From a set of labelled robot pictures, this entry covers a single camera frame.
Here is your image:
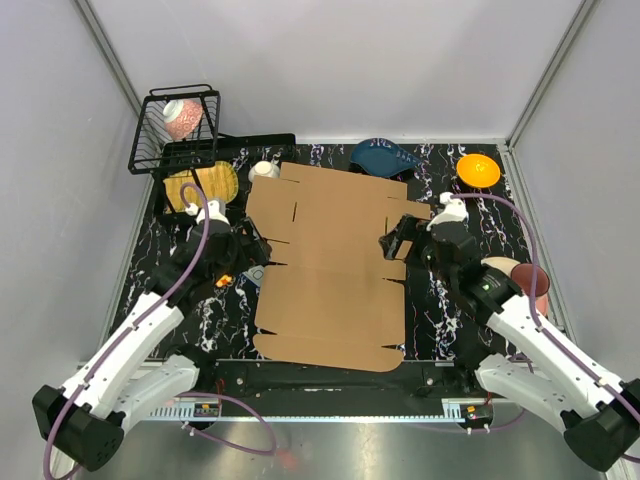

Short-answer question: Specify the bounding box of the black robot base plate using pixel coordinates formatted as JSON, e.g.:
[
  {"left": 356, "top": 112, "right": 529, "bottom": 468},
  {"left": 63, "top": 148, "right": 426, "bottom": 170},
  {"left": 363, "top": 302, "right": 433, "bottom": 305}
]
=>
[{"left": 191, "top": 359, "right": 495, "bottom": 403}]

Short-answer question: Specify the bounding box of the white floral plate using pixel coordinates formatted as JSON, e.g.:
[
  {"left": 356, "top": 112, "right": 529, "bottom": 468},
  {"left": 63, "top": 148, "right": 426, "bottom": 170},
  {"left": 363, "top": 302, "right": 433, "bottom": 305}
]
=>
[{"left": 481, "top": 256, "right": 520, "bottom": 279}]

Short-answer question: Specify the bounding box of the woven bamboo tray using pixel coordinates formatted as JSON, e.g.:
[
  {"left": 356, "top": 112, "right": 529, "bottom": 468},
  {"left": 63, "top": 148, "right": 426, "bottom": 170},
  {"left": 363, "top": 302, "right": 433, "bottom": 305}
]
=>
[{"left": 163, "top": 161, "right": 239, "bottom": 212}]

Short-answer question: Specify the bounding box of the aluminium front rail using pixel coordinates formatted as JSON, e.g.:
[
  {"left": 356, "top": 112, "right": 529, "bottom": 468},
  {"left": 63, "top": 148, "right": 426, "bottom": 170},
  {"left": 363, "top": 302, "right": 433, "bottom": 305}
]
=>
[{"left": 146, "top": 390, "right": 484, "bottom": 423}]

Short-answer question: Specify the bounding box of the dark red cup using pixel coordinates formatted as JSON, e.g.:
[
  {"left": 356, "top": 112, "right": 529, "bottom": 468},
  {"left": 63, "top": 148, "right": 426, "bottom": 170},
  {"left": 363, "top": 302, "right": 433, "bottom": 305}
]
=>
[{"left": 510, "top": 263, "right": 551, "bottom": 298}]

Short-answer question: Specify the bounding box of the dark blue leaf dish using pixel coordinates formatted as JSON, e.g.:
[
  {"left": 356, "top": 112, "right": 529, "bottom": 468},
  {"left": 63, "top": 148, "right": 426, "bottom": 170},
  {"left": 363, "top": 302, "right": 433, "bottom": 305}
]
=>
[{"left": 349, "top": 138, "right": 421, "bottom": 178}]

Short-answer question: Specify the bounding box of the orange flower toy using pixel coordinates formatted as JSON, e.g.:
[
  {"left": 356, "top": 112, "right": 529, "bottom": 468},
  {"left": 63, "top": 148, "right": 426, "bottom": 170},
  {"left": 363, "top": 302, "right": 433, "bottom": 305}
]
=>
[{"left": 215, "top": 274, "right": 233, "bottom": 288}]

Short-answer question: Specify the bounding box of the blue white small carton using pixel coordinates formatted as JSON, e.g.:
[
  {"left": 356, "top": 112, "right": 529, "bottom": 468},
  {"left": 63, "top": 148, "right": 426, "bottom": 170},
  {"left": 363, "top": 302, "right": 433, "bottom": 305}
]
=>
[{"left": 243, "top": 265, "right": 265, "bottom": 288}]

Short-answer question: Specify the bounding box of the brown cardboard box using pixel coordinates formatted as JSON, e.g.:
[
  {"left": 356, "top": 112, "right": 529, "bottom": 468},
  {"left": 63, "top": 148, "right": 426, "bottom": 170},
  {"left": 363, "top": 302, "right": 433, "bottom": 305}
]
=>
[{"left": 246, "top": 163, "right": 431, "bottom": 372}]

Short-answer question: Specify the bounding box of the white flower-shaped cup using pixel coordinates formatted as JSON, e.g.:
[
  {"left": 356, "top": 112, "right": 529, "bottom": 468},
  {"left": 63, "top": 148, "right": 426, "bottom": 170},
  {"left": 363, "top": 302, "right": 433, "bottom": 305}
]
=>
[{"left": 248, "top": 161, "right": 280, "bottom": 183}]

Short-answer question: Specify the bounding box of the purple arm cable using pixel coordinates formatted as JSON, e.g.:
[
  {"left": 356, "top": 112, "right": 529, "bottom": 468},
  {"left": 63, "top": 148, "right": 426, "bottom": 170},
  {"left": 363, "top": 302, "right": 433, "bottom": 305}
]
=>
[
  {"left": 42, "top": 182, "right": 278, "bottom": 480},
  {"left": 409, "top": 193, "right": 640, "bottom": 435}
]

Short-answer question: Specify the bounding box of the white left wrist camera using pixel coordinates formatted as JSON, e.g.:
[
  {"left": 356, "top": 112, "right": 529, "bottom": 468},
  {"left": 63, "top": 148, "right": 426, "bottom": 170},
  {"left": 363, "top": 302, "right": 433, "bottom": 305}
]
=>
[{"left": 185, "top": 198, "right": 230, "bottom": 225}]

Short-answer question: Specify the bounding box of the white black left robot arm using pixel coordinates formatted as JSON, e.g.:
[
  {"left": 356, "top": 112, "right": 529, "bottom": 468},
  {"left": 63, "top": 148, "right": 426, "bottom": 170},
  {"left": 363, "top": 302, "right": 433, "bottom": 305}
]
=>
[{"left": 32, "top": 217, "right": 271, "bottom": 472}]

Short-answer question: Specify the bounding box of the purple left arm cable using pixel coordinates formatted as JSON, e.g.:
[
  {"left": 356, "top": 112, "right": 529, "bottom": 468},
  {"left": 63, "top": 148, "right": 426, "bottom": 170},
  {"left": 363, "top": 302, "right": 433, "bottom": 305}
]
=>
[{"left": 42, "top": 182, "right": 278, "bottom": 480}]

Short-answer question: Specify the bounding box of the black wire dish rack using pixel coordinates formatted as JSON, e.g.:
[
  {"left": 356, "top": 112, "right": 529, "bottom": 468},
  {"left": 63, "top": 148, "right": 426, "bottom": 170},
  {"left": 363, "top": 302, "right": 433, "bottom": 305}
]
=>
[{"left": 128, "top": 83, "right": 297, "bottom": 227}]

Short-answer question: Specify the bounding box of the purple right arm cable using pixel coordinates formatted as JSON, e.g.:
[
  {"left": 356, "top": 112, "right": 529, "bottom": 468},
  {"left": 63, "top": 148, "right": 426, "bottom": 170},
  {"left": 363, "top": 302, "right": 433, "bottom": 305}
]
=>
[{"left": 409, "top": 193, "right": 640, "bottom": 435}]

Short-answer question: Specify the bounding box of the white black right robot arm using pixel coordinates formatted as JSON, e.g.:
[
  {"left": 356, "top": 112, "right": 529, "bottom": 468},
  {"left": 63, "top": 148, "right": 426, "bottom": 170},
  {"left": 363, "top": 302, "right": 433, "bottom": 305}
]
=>
[{"left": 379, "top": 214, "right": 639, "bottom": 472}]

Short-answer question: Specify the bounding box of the orange round bowl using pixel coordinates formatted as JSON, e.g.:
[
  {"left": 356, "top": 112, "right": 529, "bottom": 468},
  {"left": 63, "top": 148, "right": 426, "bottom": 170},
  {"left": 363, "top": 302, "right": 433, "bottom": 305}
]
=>
[{"left": 456, "top": 153, "right": 502, "bottom": 189}]

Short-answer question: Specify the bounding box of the pink patterned ceramic bowl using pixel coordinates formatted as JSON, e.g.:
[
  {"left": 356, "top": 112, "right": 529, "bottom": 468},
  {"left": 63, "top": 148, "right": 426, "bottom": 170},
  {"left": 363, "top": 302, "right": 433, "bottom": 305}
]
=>
[{"left": 162, "top": 99, "right": 203, "bottom": 141}]

